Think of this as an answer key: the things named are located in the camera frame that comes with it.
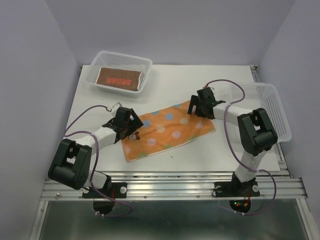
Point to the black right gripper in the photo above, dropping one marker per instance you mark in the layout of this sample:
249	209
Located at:
194	101

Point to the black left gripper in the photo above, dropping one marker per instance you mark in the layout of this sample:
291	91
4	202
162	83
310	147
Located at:
135	124

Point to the orange polka dot towel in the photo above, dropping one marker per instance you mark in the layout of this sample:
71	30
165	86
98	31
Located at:
165	129

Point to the brown red checked towel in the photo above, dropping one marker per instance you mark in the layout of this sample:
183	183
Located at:
118	78

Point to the light blue orange towel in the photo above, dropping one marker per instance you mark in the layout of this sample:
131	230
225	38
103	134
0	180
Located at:
141	80

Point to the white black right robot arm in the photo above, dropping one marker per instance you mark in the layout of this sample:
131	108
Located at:
257	136

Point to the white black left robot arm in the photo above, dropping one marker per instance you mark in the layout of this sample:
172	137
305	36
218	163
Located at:
71	165

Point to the white perforated basket right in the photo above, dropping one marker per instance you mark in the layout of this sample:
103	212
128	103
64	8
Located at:
251	96

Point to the white perforated basket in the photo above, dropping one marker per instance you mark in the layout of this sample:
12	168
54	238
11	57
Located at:
118	61
251	96

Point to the white perforated basket left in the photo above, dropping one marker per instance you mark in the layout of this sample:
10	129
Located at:
118	61

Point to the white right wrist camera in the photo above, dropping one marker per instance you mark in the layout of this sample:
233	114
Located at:
209	87

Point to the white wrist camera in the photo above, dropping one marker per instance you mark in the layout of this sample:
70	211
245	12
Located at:
113	110
209	87

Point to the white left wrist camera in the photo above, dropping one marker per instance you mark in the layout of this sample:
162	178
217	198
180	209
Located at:
113	110

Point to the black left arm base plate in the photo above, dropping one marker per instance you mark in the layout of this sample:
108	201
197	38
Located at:
117	190

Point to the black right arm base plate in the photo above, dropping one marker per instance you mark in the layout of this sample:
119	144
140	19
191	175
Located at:
233	190

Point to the aluminium mounting rail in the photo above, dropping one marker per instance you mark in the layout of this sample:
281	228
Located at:
189	186

